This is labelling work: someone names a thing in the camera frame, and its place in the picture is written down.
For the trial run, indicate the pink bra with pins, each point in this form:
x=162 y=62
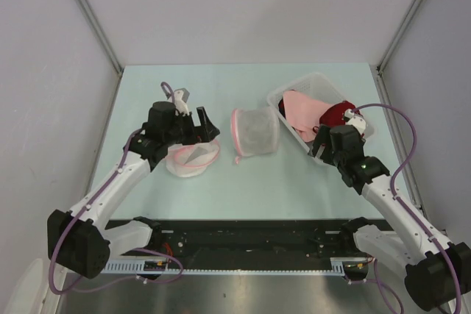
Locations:
x=303 y=113

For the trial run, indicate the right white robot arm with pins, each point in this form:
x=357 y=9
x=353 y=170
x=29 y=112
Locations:
x=433 y=268

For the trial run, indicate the white slotted cable duct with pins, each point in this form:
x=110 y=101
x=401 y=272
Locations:
x=304 y=265

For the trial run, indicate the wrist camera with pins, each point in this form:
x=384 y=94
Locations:
x=355 y=120
x=180 y=100

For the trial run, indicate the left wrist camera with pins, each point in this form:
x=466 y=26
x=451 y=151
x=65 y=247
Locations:
x=180 y=100

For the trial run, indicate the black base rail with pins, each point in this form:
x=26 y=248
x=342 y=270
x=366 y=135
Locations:
x=261 y=240

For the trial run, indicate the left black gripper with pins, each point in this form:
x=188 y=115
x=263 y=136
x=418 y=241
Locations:
x=198 y=134

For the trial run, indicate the opened empty mesh laundry bag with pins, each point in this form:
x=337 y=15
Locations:
x=192 y=160

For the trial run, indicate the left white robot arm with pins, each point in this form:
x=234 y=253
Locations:
x=79 y=239

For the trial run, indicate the round mesh laundry bag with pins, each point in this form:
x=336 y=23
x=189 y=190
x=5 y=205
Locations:
x=254 y=132

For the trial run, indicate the white plastic basket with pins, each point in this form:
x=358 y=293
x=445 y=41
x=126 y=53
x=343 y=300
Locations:
x=319 y=87

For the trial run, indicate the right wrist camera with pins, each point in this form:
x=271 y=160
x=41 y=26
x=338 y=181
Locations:
x=355 y=120

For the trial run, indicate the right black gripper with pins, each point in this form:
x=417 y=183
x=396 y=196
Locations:
x=324 y=137

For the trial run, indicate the red bra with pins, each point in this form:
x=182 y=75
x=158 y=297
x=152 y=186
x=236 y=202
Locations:
x=334 y=115

